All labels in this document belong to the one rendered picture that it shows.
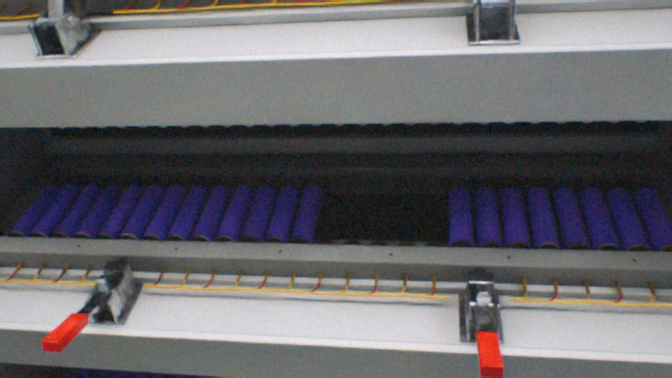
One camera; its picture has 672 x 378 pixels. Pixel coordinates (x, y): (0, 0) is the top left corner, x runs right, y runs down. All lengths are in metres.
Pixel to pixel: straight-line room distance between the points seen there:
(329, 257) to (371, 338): 0.07
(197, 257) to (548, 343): 0.25
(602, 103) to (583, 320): 0.15
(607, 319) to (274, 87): 0.27
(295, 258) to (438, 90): 0.17
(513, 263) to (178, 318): 0.24
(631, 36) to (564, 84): 0.04
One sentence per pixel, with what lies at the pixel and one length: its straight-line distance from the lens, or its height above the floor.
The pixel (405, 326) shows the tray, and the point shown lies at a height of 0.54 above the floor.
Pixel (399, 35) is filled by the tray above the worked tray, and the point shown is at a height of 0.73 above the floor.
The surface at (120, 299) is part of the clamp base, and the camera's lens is 0.47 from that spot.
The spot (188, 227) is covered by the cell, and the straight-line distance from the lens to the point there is 0.51.
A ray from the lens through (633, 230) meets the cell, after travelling 0.49.
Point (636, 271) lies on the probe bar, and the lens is 0.46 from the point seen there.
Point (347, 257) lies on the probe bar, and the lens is 0.44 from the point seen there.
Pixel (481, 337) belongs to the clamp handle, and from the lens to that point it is 0.38.
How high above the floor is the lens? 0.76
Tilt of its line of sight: 19 degrees down
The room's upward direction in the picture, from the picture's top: 3 degrees counter-clockwise
